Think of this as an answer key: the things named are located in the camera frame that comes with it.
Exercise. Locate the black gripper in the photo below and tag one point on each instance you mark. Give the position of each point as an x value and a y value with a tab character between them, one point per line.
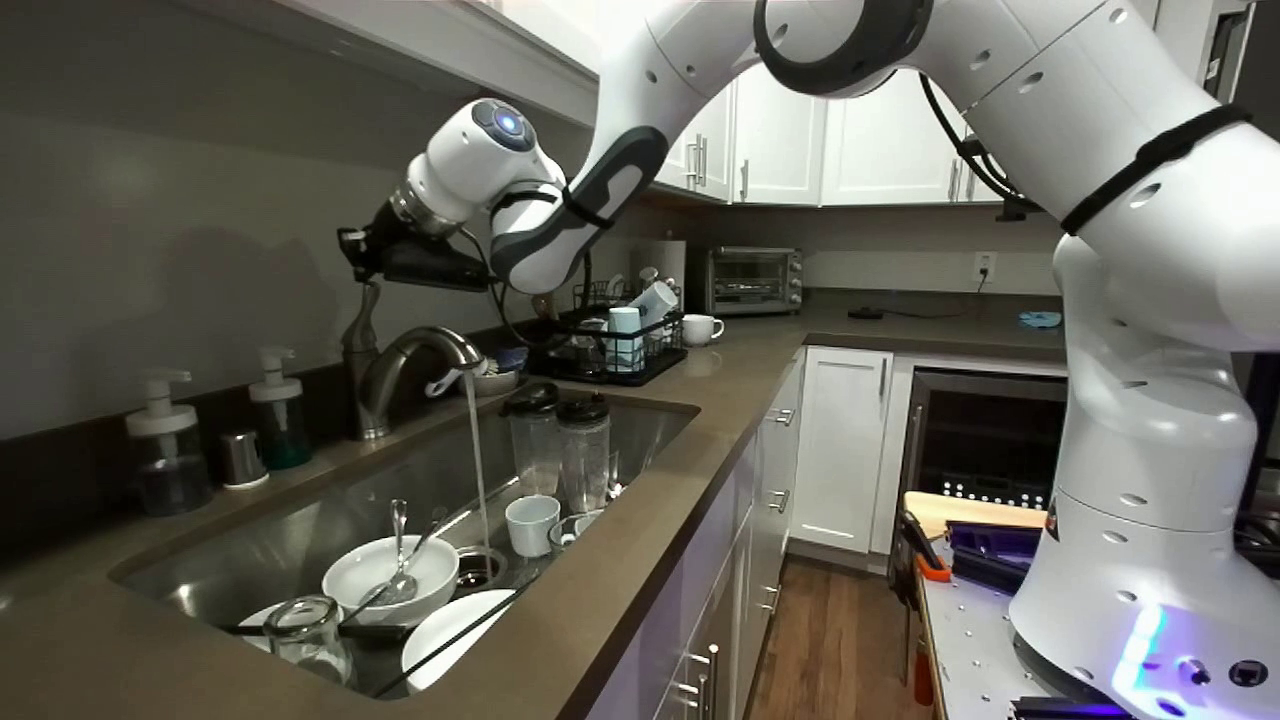
399	227

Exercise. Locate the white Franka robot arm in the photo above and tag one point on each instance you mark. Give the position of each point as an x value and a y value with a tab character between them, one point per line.
1144	464

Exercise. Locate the brushed steel faucet spout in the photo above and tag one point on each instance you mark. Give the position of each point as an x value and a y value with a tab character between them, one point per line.
401	344

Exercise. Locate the beige sponge holder bowl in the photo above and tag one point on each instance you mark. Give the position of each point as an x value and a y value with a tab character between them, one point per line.
497	376

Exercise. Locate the green soap dispenser white pump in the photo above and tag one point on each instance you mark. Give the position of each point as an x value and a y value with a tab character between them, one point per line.
283	426

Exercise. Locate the white upper cabinet over sink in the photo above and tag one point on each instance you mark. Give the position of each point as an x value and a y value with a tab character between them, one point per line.
427	40

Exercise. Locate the small silver cup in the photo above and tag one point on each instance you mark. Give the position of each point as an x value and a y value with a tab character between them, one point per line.
243	460

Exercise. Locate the clear jar black lid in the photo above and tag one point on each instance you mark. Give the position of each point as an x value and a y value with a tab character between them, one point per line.
528	434
584	454

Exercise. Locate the clear soap dispenser white pump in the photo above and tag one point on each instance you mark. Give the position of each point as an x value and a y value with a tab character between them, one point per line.
165	454

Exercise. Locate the light blue cup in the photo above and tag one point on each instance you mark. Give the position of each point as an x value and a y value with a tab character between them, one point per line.
626	342

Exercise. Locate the stainless steel sink basin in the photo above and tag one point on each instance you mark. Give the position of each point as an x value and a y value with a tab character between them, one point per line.
292	532

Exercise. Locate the metal spoon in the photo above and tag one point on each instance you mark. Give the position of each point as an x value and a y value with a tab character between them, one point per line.
401	544

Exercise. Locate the white tilted cup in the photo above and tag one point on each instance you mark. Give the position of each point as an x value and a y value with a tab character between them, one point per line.
656	300

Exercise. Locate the white bowl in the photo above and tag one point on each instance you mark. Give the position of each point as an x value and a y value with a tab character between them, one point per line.
382	564

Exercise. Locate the white mug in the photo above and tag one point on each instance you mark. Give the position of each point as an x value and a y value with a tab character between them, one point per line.
533	526
702	328

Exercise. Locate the dark long utensil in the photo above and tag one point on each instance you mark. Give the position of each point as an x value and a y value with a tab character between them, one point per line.
401	580

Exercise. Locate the small round cup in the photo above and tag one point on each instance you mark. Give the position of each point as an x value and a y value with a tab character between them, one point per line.
304	625

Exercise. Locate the white plate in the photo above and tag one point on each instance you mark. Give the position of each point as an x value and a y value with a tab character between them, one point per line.
462	633

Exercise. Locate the silver toaster oven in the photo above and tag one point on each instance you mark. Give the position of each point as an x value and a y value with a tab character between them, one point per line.
752	280

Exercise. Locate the grey lower cabinet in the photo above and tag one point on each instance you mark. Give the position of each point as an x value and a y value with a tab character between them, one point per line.
722	562

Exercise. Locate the white upper cabinets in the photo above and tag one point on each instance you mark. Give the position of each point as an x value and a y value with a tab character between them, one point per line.
865	163

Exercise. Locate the white lower cabinet door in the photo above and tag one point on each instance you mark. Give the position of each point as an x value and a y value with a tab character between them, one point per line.
843	446

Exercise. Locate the orange black clamp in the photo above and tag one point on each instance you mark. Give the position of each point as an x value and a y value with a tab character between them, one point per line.
928	562

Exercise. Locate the light wooden plank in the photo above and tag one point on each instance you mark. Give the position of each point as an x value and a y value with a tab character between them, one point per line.
973	511

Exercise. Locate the small blue dish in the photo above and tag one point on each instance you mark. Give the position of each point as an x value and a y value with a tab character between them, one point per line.
1043	323

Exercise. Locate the white perforated robot table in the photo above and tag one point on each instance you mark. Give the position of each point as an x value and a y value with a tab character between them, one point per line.
973	654

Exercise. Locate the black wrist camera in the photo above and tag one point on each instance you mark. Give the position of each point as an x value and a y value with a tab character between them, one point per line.
443	264

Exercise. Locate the white wall outlet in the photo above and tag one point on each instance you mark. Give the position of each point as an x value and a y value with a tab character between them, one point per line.
986	264

